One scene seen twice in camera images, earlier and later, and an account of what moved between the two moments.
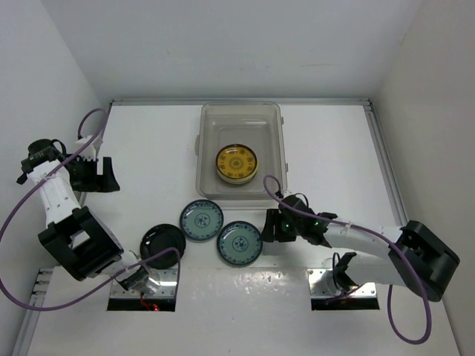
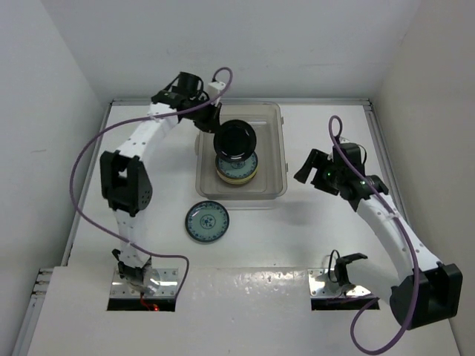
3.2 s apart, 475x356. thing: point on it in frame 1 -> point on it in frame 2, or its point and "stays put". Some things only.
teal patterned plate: x=240 y=242 -> x=238 y=169
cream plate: x=237 y=180 stays put
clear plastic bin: x=237 y=145 stays put
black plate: x=159 y=238 -> x=234 y=141
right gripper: x=272 y=219 -> x=315 y=159
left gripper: x=105 y=182 -> x=211 y=122
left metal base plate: x=166 y=279 stays put
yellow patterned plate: x=236 y=161 -> x=234 y=179
